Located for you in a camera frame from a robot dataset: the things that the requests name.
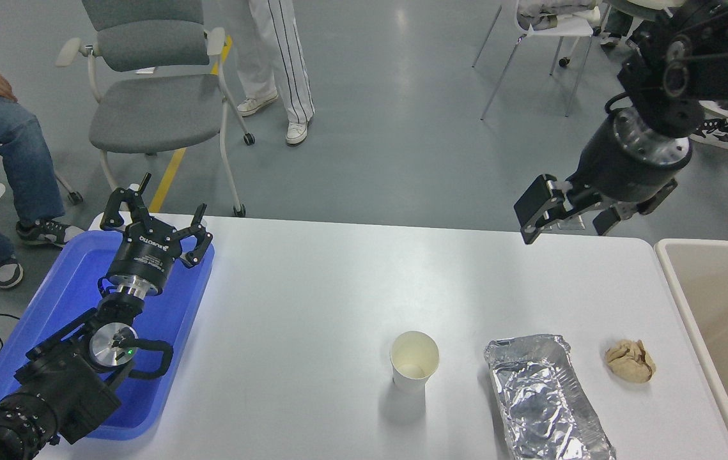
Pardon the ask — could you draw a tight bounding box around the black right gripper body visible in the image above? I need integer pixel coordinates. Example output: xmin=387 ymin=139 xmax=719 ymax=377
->
xmin=569 ymin=116 xmax=679 ymax=205

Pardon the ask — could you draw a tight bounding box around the grey chair with white frame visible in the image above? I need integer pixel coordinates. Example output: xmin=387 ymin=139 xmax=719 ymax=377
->
xmin=600 ymin=0 xmax=684 ymax=13

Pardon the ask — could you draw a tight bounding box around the standing person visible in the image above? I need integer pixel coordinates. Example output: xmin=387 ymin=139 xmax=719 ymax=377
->
xmin=220 ymin=0 xmax=316 ymax=146

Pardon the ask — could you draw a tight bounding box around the distant seated person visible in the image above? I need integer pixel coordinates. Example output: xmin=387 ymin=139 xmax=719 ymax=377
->
xmin=600 ymin=8 xmax=640 ymax=49

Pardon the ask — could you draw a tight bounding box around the crinkled foil tray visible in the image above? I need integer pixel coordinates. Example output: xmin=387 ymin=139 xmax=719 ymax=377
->
xmin=484 ymin=333 xmax=617 ymax=460

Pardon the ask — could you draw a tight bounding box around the white paper cup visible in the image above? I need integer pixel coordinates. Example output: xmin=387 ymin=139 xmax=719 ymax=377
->
xmin=390 ymin=330 xmax=441 ymax=392

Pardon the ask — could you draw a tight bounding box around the white chair with metal legs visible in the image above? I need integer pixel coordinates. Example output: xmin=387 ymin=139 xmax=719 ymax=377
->
xmin=472 ymin=0 xmax=602 ymax=121

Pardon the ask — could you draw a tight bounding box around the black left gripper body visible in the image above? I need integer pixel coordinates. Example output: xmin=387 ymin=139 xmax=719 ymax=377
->
xmin=106 ymin=220 xmax=181 ymax=294

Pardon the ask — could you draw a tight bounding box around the crumpled tan paper ball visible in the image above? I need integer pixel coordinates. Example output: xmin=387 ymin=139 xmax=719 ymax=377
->
xmin=605 ymin=339 xmax=657 ymax=384

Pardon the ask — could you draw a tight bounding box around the blue plastic tray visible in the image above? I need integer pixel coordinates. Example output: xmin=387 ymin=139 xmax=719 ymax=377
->
xmin=0 ymin=229 xmax=215 ymax=441

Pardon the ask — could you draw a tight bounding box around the grey office chair with armrests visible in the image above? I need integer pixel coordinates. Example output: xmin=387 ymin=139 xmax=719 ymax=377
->
xmin=55 ymin=0 xmax=256 ymax=218

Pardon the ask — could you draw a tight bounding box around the folded grey garment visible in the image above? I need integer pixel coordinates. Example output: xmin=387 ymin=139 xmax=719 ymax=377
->
xmin=517 ymin=0 xmax=602 ymax=31

